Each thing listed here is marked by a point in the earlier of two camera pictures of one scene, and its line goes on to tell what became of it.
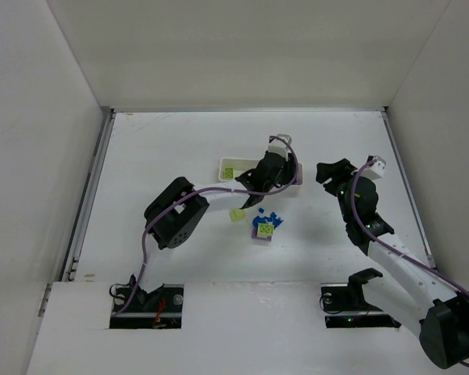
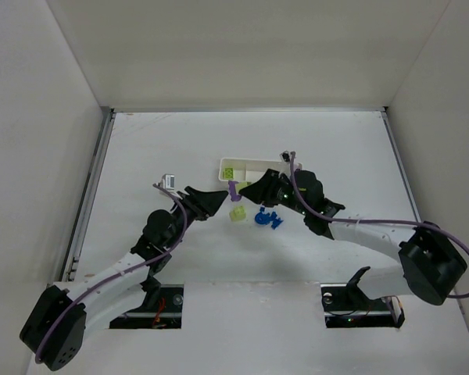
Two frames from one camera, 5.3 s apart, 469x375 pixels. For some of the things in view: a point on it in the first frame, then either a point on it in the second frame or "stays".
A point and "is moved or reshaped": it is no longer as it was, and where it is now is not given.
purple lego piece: (254, 234) is moved or reshaped
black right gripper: (337, 176) -> (276, 187)
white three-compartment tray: (230, 168) stays
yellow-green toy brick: (229, 173) stays
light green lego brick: (238, 215) stays
